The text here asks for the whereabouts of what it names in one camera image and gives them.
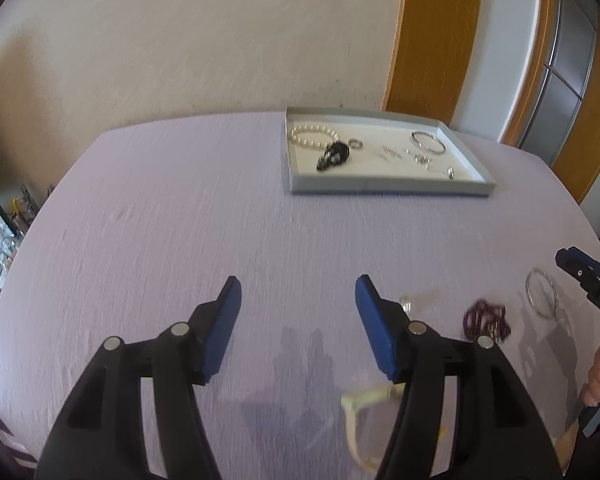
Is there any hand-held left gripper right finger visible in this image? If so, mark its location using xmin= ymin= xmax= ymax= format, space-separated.
xmin=355 ymin=274 xmax=563 ymax=480

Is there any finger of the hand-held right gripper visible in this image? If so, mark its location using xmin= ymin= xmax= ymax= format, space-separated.
xmin=555 ymin=249 xmax=600 ymax=295
xmin=570 ymin=246 xmax=600 ymax=277

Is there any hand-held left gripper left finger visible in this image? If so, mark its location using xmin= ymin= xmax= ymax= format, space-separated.
xmin=34 ymin=276 xmax=242 ymax=480

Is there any thin silver bangle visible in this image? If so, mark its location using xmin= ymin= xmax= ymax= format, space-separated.
xmin=410 ymin=130 xmax=447 ymax=155
xmin=525 ymin=268 xmax=562 ymax=320

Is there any cream wristwatch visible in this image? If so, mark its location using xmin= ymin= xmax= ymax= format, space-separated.
xmin=341 ymin=382 xmax=451 ymax=472

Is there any shallow grey cardboard tray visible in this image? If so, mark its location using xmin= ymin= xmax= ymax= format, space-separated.
xmin=285 ymin=106 xmax=497 ymax=197

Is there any small pearl earrings cluster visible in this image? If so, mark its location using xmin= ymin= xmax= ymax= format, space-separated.
xmin=404 ymin=147 xmax=433 ymax=167

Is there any black bead bracelet green stone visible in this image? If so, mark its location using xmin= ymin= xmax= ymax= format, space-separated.
xmin=316 ymin=141 xmax=352 ymax=173

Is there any white pearl bracelet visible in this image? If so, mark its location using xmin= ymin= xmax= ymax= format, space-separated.
xmin=290 ymin=124 xmax=341 ymax=151

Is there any loose white pearl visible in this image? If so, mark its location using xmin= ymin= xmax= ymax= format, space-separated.
xmin=399 ymin=296 xmax=443 ymax=313

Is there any cluttered shelf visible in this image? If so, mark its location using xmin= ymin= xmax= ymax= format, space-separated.
xmin=0 ymin=175 xmax=56 ymax=301

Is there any dark wooden chair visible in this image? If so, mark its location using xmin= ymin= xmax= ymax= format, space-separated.
xmin=0 ymin=400 xmax=37 ymax=471

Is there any wooden door panel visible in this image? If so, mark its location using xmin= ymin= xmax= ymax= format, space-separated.
xmin=384 ymin=0 xmax=485 ymax=118

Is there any dark red bead necklace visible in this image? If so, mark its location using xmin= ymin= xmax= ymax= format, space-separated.
xmin=462 ymin=297 xmax=512 ymax=345

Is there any glass door wooden frame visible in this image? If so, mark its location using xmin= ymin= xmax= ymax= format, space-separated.
xmin=500 ymin=0 xmax=600 ymax=206

